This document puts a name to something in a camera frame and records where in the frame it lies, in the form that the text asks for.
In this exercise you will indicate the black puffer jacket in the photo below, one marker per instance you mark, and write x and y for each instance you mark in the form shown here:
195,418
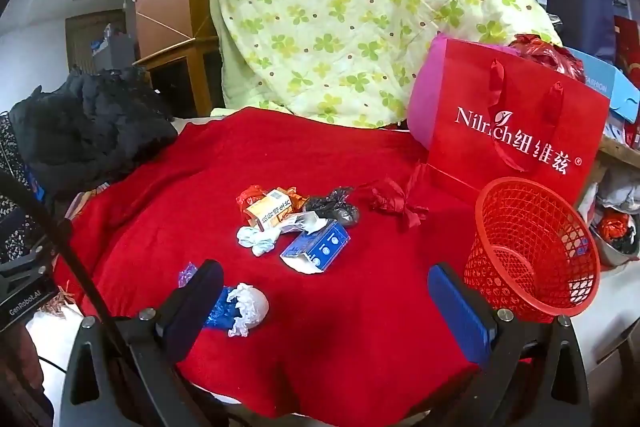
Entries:
95,127

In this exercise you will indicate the green clover print quilt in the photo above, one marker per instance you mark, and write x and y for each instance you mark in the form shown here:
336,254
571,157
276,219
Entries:
340,17

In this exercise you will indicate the grey metal box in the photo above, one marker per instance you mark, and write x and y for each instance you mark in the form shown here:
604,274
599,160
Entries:
116,49

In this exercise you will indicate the orange plastic bag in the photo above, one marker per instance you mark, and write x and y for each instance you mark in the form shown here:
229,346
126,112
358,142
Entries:
615,227

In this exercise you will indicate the red paper gift bag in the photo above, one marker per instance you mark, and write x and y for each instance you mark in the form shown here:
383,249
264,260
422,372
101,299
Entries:
540,127

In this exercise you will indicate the red plastic bag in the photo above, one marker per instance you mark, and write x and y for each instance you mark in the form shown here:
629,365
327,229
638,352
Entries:
547,54

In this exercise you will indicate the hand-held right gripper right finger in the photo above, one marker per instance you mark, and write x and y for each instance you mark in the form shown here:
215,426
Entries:
460,317

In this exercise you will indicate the red plastic mesh basket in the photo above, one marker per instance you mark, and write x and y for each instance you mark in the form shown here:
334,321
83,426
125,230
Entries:
530,252

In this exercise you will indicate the orange foil wrapper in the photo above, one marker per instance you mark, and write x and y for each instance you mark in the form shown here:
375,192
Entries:
296,202

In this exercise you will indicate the person's left forearm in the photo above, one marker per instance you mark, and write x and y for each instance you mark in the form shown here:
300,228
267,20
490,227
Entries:
22,377

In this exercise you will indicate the brown wooden door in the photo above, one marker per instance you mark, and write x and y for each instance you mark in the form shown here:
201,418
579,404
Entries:
80,42

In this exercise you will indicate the wooden shelf board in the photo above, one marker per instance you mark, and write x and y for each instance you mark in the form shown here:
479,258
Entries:
622,152

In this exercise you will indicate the black white-flecked cloth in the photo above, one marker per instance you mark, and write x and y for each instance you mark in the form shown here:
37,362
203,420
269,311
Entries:
15,207

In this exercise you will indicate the white paper ball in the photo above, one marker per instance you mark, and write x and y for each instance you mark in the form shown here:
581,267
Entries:
252,307

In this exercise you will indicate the red snack wrapper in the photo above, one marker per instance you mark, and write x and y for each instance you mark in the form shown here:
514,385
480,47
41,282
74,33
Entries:
247,197

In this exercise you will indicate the light blue cardboard box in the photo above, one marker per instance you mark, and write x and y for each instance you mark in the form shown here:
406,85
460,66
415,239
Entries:
610,84

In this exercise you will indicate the striped woven cloth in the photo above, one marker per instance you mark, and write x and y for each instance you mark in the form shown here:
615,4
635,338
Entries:
85,202

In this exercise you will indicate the blue plastic wrapper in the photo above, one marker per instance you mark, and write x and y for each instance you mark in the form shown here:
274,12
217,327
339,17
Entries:
222,312

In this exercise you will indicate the black plastic bag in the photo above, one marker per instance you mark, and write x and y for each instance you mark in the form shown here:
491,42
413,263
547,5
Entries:
332,207

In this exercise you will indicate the red blanket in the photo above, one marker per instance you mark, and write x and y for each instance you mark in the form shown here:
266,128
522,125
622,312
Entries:
350,332

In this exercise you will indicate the white paper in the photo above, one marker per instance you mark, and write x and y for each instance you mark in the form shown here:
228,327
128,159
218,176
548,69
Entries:
310,223

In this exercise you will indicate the blue white milk carton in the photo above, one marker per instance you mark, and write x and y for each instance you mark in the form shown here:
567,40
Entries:
320,249

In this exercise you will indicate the white plastic bag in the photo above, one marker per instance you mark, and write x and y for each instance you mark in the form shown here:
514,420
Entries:
620,194

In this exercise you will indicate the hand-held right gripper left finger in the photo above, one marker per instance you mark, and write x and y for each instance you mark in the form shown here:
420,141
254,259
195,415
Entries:
192,302

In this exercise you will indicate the red printed gift box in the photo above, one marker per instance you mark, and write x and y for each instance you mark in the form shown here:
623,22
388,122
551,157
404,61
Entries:
629,44

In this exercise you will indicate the orange and white carton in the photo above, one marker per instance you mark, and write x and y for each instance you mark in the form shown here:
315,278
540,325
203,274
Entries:
267,212

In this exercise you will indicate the white tissue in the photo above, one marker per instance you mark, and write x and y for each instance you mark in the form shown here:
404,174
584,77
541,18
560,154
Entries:
257,241

